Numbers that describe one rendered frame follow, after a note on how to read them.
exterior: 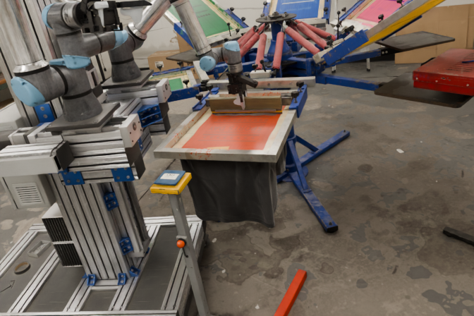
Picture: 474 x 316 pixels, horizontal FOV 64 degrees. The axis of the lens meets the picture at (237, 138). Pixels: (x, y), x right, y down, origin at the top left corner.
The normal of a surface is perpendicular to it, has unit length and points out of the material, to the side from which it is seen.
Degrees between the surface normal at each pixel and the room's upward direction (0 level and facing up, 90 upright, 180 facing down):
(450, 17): 82
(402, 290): 0
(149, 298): 0
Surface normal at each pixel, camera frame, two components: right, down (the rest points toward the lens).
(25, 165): -0.10, 0.44
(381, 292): -0.14, -0.89
